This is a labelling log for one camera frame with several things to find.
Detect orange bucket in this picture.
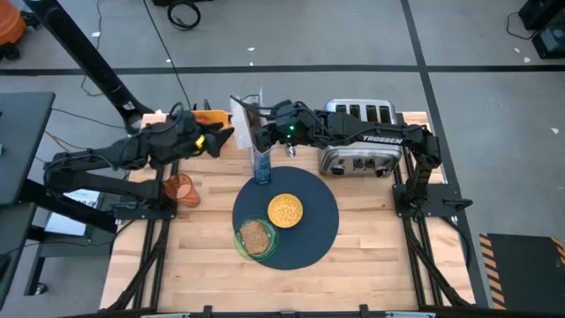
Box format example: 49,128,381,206
0,0,28,46

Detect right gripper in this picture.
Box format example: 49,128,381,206
253,100,319,154

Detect blue bowl yellow patterned inside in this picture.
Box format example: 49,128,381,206
267,193,305,230

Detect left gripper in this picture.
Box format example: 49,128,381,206
174,110,235,158

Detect coiled black cable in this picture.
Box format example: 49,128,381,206
166,0,202,32

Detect white paper sheet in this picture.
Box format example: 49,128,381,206
43,189,102,238

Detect orange faceted tumbler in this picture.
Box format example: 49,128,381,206
162,172,202,208

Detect silver four-slot toaster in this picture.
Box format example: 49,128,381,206
318,98,403,178

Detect black desk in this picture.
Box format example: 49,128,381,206
0,201,39,308
0,91,57,207

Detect black hazard-striped floor mat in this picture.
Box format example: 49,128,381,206
478,232,565,313

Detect black slanted rig column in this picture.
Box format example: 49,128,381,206
24,0,155,136

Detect yellow plastic bin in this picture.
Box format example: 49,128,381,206
189,110,230,132

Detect black equipment box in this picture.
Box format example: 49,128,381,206
531,26,565,61
518,0,565,31

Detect round dark blue placemat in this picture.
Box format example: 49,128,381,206
232,166,341,271

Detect brown toast slice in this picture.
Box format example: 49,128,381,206
239,220,270,256

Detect green glass plate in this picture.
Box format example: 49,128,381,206
233,215,280,261

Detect black aluminium table frame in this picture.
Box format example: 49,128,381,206
105,112,476,318

